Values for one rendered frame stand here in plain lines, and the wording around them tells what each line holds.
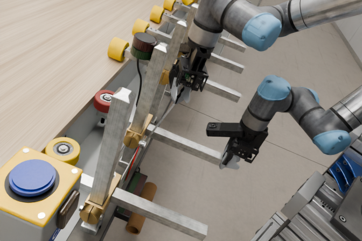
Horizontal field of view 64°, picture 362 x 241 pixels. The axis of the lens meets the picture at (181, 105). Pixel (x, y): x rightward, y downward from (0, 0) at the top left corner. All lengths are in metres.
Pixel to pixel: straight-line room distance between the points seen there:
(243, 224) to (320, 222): 1.20
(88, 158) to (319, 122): 0.78
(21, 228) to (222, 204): 1.75
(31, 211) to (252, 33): 0.49
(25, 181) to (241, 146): 0.67
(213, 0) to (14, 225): 0.54
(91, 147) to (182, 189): 0.93
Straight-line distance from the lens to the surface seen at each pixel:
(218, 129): 0.87
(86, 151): 1.15
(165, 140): 0.94
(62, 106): 0.89
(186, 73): 0.73
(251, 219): 2.05
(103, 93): 0.96
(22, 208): 0.31
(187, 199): 1.92
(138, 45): 0.74
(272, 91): 0.77
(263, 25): 0.61
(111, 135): 0.59
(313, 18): 0.71
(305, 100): 0.84
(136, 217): 1.66
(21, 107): 0.89
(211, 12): 0.67
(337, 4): 0.69
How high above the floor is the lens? 1.48
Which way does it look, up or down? 35 degrees down
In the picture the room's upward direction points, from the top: 22 degrees clockwise
